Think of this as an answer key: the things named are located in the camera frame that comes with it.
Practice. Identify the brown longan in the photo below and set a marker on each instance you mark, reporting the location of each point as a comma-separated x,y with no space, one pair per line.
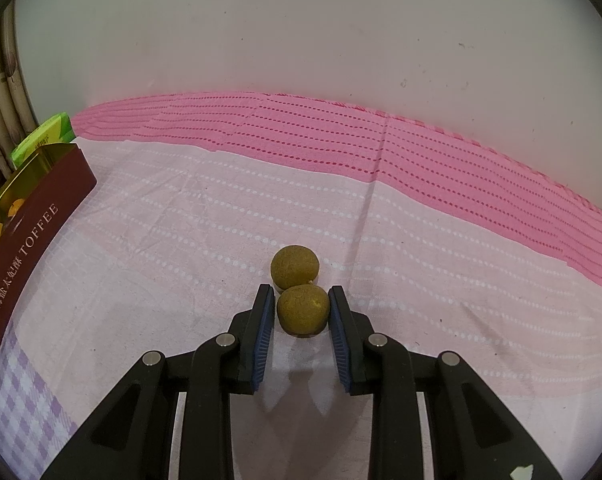
294,267
302,310

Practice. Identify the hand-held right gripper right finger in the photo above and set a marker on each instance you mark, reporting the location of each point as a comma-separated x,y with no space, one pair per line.
341,345

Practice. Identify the green tissue pack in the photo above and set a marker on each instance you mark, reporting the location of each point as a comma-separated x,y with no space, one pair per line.
46,135

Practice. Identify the pink purple checkered cloth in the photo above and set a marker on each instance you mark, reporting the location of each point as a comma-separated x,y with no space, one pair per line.
431,260

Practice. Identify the maroon gold tin box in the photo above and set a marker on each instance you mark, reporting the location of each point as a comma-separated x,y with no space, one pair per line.
36,240

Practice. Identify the wicker basket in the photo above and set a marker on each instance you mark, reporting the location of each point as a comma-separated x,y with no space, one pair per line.
1,100

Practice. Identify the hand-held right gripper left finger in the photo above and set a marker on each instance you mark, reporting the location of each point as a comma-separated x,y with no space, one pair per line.
261,340

